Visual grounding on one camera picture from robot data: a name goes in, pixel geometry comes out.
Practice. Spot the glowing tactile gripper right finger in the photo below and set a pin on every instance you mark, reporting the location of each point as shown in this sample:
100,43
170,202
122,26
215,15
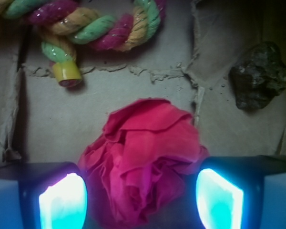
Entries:
242,192

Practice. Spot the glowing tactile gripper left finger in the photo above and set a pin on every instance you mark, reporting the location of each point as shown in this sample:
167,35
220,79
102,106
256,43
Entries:
42,196

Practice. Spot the red paper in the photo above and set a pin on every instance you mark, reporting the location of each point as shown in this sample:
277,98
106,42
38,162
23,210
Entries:
138,163

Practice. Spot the dark rough rock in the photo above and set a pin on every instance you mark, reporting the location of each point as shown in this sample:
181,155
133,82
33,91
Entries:
258,76

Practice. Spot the brown paper-lined box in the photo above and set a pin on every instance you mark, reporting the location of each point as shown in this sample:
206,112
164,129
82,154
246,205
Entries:
186,62

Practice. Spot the multicolour braided rope toy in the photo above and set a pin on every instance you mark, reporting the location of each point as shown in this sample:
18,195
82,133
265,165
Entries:
62,24

